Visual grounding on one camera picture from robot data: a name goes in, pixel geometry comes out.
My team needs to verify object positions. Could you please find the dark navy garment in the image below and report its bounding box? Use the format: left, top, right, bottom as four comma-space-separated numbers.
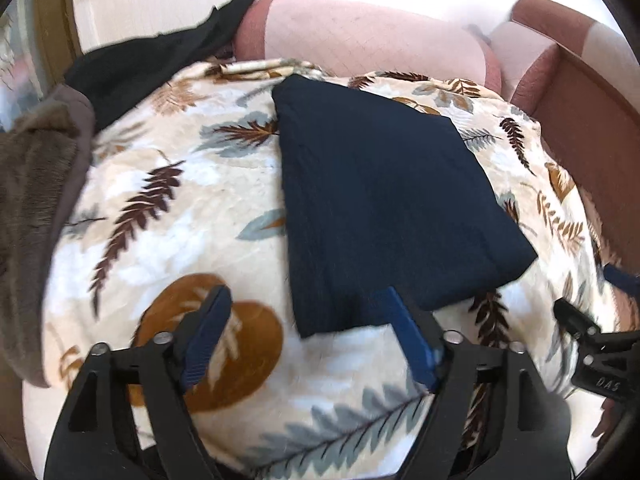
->
272, 75, 537, 338

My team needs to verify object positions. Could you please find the leaf pattern fleece blanket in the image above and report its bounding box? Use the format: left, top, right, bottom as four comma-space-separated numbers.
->
27, 60, 638, 479

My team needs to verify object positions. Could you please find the brown fuzzy blanket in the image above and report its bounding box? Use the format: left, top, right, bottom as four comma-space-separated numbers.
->
1, 84, 94, 388

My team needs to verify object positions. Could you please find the pink and maroon armrest cushion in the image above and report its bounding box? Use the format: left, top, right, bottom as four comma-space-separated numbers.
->
489, 22, 560, 115

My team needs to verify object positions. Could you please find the black garment on sofa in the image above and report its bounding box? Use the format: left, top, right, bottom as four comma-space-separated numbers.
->
64, 0, 255, 131

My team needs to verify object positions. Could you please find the stained glass door panel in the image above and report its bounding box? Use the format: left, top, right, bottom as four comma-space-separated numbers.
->
0, 0, 50, 131

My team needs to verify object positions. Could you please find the pink long bolster cushion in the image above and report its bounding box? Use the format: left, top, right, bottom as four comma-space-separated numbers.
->
233, 0, 502, 93

